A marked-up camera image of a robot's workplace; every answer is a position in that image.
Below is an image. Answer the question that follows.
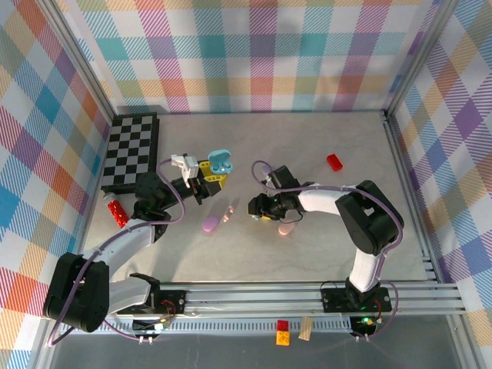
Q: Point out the blue earbud charging case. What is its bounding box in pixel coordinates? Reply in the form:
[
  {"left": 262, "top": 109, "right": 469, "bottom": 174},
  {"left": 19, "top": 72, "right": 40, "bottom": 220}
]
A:
[{"left": 206, "top": 148, "right": 235, "bottom": 176}]

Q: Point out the mauve earbud charging case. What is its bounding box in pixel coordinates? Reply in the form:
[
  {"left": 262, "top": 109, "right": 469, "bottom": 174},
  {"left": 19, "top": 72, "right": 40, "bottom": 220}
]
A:
[{"left": 201, "top": 215, "right": 221, "bottom": 234}]

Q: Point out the red glitter tube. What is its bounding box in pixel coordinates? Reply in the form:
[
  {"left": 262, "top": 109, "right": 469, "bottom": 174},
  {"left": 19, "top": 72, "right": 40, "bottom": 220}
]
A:
[{"left": 104, "top": 191, "right": 130, "bottom": 228}]

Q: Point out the black white chessboard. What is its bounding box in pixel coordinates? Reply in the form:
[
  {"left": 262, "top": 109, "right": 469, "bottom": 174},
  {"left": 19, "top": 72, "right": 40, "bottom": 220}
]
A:
[{"left": 101, "top": 111, "right": 161, "bottom": 195}]

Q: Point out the small wooden block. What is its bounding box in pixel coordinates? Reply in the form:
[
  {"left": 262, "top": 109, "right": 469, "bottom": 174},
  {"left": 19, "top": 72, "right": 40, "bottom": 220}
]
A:
[{"left": 298, "top": 316, "right": 314, "bottom": 342}]

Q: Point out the small electronics board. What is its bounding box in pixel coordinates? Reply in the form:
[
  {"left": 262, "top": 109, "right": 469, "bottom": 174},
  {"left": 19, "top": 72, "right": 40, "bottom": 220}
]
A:
[
  {"left": 132, "top": 317, "right": 172, "bottom": 334},
  {"left": 351, "top": 315, "right": 385, "bottom": 331}
]

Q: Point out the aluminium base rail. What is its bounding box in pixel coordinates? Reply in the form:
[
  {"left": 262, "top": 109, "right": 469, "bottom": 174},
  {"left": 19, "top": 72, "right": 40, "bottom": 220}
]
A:
[{"left": 159, "top": 281, "right": 466, "bottom": 317}]

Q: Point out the slotted grey cable duct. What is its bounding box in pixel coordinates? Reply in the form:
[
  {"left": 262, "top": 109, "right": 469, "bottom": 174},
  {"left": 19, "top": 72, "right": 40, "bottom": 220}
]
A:
[{"left": 61, "top": 317, "right": 354, "bottom": 334}]

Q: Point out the aluminium side rail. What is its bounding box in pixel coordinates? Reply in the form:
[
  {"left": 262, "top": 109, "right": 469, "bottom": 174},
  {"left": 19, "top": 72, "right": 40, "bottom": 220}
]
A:
[{"left": 382, "top": 110, "right": 441, "bottom": 284}]

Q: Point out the aluminium frame post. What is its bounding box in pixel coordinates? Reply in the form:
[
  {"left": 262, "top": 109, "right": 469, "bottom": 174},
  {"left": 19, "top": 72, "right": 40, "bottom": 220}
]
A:
[
  {"left": 384, "top": 0, "right": 462, "bottom": 116},
  {"left": 36, "top": 0, "right": 118, "bottom": 118}
]

